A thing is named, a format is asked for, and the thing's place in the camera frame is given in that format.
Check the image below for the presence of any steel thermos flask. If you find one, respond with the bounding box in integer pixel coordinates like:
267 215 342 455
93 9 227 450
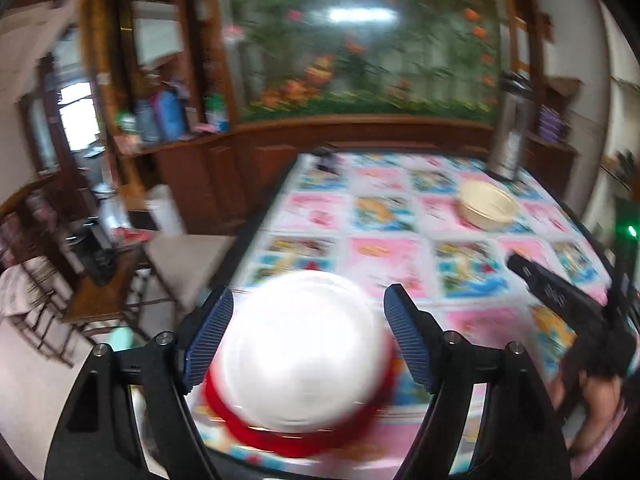
487 72 531 183

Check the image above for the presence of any blue detergent bottle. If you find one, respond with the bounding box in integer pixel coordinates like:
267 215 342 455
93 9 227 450
155 90 188 141

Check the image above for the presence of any small wooden side table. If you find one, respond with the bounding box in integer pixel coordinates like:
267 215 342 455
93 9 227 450
65 240 151 326

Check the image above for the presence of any teal basin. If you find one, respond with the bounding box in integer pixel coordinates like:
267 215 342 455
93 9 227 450
107 327 146 356

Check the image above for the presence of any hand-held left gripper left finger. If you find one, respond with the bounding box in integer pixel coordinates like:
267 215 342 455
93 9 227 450
44 287 236 480

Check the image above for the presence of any green-lidded jar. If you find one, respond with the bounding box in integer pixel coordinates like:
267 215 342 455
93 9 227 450
115 112 138 148

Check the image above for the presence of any green and white bottle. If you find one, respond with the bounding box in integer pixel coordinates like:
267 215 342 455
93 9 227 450
205 95 231 133

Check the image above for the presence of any wooden slatted chair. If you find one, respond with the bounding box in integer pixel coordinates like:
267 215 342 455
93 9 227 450
0 180 96 366

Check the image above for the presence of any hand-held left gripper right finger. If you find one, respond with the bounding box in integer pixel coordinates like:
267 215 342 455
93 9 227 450
382 284 573 480

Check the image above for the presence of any person's right hand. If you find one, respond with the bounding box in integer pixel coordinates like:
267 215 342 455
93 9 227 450
550 375 628 466

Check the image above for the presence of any flower wall poster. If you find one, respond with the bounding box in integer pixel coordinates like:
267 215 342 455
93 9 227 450
225 0 506 123

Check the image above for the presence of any light blue bottle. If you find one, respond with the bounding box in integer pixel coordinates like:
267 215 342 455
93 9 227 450
134 100 161 143

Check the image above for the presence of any white chair seat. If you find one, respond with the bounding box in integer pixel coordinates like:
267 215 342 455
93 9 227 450
127 232 241 331

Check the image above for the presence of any purple box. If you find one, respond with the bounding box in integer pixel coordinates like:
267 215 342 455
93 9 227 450
539 105 563 143

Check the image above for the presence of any white bucket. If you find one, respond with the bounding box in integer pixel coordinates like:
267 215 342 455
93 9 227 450
147 185 186 236

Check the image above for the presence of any wooden wall cabinet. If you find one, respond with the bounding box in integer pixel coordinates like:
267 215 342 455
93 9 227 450
80 0 581 236

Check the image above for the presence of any window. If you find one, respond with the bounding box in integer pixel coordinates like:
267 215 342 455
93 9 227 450
57 82 101 153

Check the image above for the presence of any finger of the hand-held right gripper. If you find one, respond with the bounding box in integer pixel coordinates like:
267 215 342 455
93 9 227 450
507 252 608 323

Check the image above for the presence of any small dark object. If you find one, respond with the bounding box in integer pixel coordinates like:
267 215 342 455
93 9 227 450
312 147 341 171

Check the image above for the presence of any cream bowl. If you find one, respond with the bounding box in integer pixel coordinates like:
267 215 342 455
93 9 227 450
457 181 521 231

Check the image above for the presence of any white bowl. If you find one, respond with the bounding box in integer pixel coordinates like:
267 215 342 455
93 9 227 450
207 271 393 433

